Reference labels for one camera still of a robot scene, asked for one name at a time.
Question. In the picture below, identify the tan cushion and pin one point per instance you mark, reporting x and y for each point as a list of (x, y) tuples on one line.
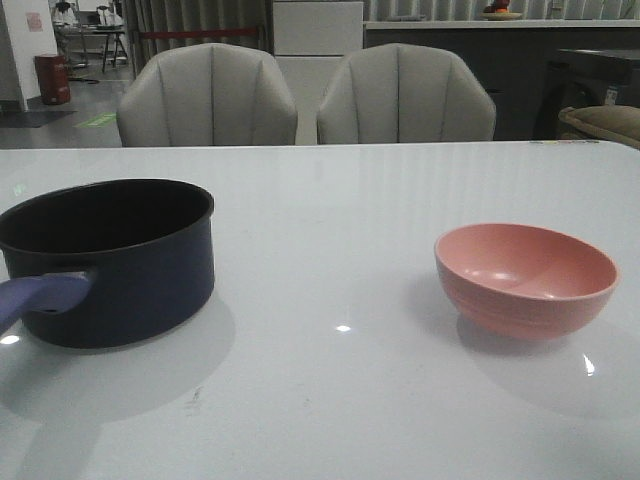
[(614, 123)]

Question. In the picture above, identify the pink bowl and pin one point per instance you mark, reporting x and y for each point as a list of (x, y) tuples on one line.
[(523, 281)]

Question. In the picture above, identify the white cabinet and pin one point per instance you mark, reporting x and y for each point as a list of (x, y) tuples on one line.
[(310, 38)]

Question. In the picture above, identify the left grey chair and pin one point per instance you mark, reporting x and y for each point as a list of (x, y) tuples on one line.
[(210, 94)]

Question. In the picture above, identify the dark kitchen counter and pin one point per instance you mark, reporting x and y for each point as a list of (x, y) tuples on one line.
[(510, 57)]

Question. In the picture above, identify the background metal desk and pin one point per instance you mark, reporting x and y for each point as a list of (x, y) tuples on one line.
[(79, 44)]

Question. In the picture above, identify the fruit plate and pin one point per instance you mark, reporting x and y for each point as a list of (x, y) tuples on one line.
[(499, 10)]

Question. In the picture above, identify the right grey chair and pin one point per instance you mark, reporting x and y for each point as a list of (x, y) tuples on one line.
[(401, 93)]

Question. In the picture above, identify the dark side table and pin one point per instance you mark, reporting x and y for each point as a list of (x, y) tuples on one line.
[(581, 78)]

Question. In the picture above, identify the dark floor mat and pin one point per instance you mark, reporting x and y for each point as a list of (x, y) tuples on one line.
[(31, 119)]

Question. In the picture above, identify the dark blue pot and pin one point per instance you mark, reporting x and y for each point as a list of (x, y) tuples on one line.
[(109, 263)]

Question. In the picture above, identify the red bin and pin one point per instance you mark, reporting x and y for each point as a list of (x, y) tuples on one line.
[(51, 72)]

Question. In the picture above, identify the grey chair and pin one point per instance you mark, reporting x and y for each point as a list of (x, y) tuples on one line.
[(210, 94), (401, 93)]

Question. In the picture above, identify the red barrier belt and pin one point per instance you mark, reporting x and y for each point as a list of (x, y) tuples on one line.
[(201, 34)]

